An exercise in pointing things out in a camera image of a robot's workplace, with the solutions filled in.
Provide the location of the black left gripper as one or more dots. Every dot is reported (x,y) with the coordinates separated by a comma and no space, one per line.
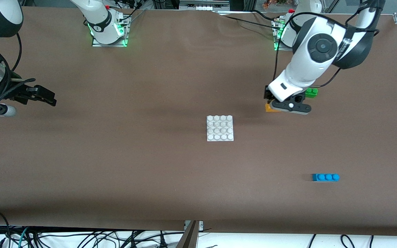
(266,93)

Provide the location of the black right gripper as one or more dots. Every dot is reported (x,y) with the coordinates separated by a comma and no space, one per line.
(16,92)

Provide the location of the yellow two-stud block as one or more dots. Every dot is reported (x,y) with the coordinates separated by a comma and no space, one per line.
(268,109)

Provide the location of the white studded base plate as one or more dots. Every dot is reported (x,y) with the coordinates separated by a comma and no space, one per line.
(220,129)

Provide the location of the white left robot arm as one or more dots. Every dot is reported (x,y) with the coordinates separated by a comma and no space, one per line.
(305,72)

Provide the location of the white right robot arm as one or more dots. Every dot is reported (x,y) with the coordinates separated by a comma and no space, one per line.
(95,10)

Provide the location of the green two-stud block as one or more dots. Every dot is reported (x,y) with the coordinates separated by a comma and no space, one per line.
(313,93)

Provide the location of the blue three-stud block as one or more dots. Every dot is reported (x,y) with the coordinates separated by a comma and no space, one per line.
(324,177)

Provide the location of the orange background clutter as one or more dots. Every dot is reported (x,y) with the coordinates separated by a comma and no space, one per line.
(271,4)

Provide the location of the brown table cover sheet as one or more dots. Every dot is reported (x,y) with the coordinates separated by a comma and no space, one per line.
(198,172)

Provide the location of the white power strip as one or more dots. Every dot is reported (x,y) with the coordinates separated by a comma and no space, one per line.
(202,7)

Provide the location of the dark aluminium beam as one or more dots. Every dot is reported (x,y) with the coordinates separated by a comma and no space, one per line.
(190,237)

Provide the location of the small metal corner bracket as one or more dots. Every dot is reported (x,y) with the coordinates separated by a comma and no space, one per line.
(201,225)

